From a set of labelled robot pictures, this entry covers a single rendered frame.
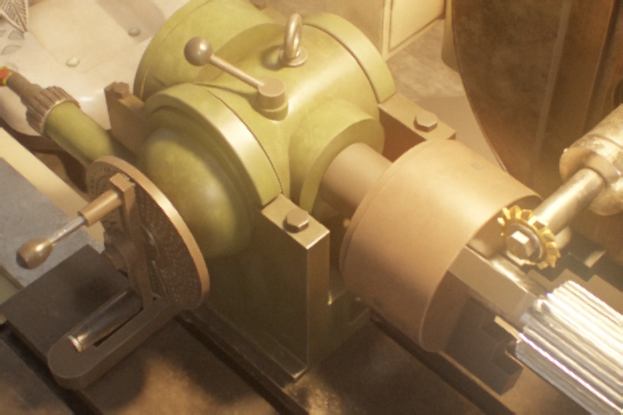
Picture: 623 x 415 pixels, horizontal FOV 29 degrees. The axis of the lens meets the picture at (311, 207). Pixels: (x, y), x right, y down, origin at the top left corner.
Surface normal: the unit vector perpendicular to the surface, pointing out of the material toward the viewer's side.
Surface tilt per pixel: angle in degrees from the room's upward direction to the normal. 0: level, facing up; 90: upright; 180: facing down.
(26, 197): 0
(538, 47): 90
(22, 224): 0
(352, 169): 19
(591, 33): 90
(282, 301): 90
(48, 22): 0
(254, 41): 90
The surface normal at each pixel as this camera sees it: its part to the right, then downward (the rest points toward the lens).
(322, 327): 0.71, 0.54
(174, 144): -0.38, -0.50
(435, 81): 0.00, -0.65
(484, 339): -0.64, 0.22
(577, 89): -0.71, 0.54
